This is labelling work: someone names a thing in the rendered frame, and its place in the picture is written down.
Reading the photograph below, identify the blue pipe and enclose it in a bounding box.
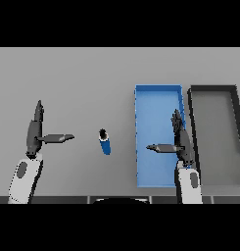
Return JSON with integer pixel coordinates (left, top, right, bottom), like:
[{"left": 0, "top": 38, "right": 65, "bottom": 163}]
[{"left": 98, "top": 128, "right": 113, "bottom": 156}]

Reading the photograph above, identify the blue bin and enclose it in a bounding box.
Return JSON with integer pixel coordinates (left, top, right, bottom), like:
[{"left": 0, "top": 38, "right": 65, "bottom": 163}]
[{"left": 134, "top": 84, "right": 191, "bottom": 189}]

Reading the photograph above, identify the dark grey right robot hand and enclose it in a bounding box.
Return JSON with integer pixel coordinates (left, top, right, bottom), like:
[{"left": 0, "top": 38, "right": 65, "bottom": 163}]
[{"left": 145, "top": 108, "right": 196, "bottom": 169}]

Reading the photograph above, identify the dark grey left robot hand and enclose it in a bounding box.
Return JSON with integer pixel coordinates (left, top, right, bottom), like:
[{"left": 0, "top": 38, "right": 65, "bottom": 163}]
[{"left": 25, "top": 99, "right": 75, "bottom": 160}]

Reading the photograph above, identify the dark grey bin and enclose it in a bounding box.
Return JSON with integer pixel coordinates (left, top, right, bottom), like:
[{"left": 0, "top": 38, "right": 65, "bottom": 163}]
[{"left": 187, "top": 84, "right": 240, "bottom": 188}]

